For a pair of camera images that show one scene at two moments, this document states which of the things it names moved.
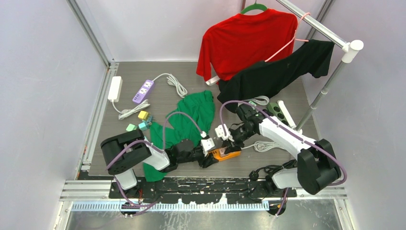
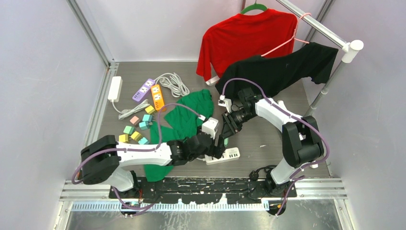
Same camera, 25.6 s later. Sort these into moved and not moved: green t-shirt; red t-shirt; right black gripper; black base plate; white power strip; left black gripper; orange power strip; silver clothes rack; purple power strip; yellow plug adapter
Moved: left black gripper; yellow plug adapter; right black gripper; orange power strip
Not moved: purple power strip; green t-shirt; silver clothes rack; red t-shirt; white power strip; black base plate
